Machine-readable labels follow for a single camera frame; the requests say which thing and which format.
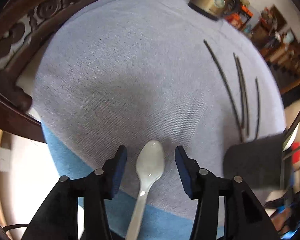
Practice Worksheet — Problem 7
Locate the small white plastic spoon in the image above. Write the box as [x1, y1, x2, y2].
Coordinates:
[126, 140, 165, 239]

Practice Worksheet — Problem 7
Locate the dark chopstick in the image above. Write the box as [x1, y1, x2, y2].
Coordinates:
[203, 40, 244, 142]
[254, 77, 261, 140]
[234, 55, 250, 138]
[232, 52, 245, 130]

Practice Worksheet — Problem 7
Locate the grey round table cloth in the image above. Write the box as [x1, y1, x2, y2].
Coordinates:
[33, 0, 286, 239]

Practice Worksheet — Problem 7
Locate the dark carved wooden table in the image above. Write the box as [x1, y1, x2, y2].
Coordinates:
[0, 0, 98, 142]

